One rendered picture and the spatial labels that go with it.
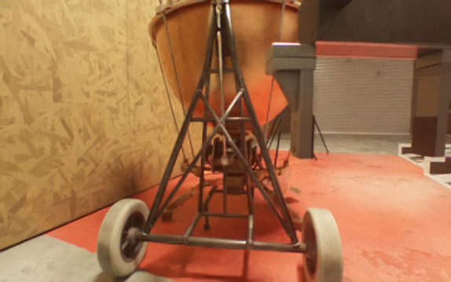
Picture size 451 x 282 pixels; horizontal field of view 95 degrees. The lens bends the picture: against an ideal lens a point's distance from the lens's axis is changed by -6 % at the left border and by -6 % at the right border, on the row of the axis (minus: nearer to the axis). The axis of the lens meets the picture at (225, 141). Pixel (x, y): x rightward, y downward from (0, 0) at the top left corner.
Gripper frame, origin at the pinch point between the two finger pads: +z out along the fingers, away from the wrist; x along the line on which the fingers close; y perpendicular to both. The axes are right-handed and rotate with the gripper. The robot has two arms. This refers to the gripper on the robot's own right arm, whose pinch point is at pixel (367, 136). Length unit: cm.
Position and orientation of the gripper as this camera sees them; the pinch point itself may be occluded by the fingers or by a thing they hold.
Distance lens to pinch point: 25.3
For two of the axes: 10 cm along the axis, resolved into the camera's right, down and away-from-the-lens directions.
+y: 0.2, 1.0, -9.9
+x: 10.0, -0.1, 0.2
